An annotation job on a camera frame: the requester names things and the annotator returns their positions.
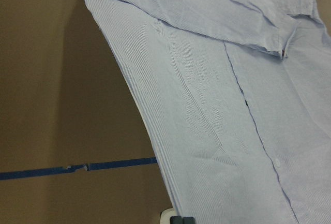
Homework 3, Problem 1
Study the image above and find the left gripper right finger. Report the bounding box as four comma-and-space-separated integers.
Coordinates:
183, 217, 195, 224

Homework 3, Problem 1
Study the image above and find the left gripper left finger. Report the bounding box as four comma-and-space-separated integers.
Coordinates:
170, 216, 183, 224

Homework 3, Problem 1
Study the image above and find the blue striped dress shirt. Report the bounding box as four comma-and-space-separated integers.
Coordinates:
85, 0, 330, 223

